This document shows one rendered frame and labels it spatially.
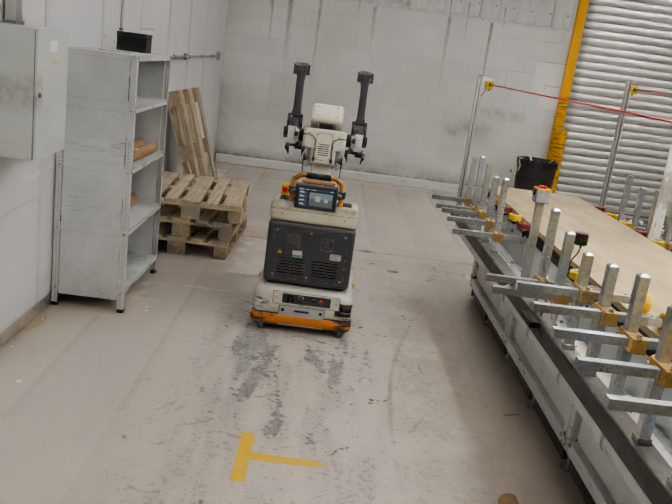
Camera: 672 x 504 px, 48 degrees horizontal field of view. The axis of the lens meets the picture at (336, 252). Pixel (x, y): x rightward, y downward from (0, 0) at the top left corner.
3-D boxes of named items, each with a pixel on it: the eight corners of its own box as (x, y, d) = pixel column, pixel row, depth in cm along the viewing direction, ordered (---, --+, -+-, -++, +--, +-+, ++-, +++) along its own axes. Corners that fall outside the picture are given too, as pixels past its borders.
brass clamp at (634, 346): (627, 353, 237) (631, 338, 236) (612, 337, 250) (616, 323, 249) (646, 355, 237) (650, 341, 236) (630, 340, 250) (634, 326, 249)
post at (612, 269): (581, 388, 275) (610, 264, 263) (578, 384, 279) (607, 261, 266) (590, 389, 275) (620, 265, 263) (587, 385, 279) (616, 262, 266)
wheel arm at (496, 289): (491, 295, 314) (493, 285, 313) (490, 292, 318) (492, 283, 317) (593, 308, 316) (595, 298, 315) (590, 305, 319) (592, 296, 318)
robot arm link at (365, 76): (359, 67, 492) (374, 69, 492) (358, 71, 505) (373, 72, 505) (350, 135, 495) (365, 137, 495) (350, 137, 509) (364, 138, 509)
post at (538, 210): (518, 290, 371) (536, 202, 360) (516, 287, 376) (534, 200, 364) (527, 292, 371) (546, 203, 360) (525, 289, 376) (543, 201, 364)
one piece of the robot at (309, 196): (342, 220, 457) (346, 190, 442) (285, 213, 456) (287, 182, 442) (343, 210, 465) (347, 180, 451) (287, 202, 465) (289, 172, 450)
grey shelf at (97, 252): (50, 304, 460) (59, 46, 421) (95, 264, 547) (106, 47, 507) (122, 313, 461) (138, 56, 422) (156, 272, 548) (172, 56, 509)
